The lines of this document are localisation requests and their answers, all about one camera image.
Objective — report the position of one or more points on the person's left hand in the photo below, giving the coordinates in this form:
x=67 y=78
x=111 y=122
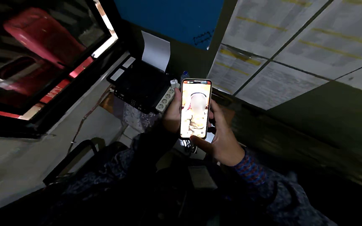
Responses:
x=172 y=117

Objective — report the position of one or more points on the person's right hand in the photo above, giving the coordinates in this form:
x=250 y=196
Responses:
x=226 y=142

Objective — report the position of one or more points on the person's left thumb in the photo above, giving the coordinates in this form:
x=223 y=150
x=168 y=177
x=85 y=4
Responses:
x=177 y=99

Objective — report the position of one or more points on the person's right fingers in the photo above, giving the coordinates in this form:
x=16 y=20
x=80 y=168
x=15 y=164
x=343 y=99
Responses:
x=217 y=114

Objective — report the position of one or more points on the person's right thumb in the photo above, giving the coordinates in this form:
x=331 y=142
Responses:
x=202 y=143

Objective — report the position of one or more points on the smartphone with bright screen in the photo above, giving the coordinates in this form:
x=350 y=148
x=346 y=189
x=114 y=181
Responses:
x=195 y=109

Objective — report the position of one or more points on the person's left forearm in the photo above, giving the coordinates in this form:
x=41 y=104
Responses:
x=127 y=160

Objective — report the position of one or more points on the person's right forearm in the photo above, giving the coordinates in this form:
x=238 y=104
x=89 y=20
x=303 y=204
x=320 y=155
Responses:
x=272 y=188

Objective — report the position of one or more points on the white power strip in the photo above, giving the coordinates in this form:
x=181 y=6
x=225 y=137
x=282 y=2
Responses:
x=165 y=100

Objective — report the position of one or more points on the white plug adapter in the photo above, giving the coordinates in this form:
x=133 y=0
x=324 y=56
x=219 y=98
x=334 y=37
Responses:
x=173 y=83

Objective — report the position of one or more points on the clear bottle with blue cap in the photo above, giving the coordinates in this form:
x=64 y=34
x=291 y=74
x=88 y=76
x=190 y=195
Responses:
x=184 y=75

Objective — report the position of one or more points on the black printer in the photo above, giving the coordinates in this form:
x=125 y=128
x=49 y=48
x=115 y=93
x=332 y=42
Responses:
x=141 y=83

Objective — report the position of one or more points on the patterned grey cloth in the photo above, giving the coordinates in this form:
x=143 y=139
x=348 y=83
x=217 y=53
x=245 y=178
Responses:
x=138 y=116

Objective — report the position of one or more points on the printed paper with yellow stripes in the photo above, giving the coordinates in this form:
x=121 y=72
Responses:
x=335 y=37
x=262 y=25
x=233 y=70

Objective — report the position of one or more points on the white paper sheet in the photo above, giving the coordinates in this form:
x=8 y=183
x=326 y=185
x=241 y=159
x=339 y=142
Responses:
x=156 y=50

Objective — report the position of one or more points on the person's body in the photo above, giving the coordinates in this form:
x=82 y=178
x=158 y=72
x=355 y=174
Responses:
x=174 y=201

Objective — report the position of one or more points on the plain printed paper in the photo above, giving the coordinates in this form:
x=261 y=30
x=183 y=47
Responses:
x=280 y=84

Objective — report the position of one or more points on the blue board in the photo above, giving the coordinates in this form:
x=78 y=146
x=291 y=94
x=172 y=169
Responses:
x=171 y=20

